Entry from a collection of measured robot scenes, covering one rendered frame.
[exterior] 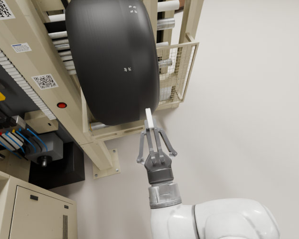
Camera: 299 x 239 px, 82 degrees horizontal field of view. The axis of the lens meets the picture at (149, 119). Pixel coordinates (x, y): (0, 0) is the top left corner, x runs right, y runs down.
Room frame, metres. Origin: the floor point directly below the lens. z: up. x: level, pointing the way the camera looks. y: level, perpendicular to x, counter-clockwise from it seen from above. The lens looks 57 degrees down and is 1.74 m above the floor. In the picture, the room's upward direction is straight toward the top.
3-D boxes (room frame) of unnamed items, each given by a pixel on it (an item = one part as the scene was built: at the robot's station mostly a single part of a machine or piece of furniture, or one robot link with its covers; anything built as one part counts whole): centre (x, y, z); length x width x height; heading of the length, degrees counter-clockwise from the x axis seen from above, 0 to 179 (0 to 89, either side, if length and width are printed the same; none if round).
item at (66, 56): (0.98, 0.52, 1.05); 0.20 x 0.15 x 0.30; 105
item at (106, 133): (0.53, 0.17, 0.84); 0.36 x 0.09 x 0.06; 105
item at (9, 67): (0.54, 0.53, 1.19); 0.05 x 0.04 x 0.48; 15
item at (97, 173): (0.59, 0.45, 0.01); 0.27 x 0.27 x 0.02; 15
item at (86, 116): (0.63, 0.38, 0.90); 0.40 x 0.03 x 0.10; 15
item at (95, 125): (0.54, 0.17, 0.90); 0.35 x 0.05 x 0.05; 105
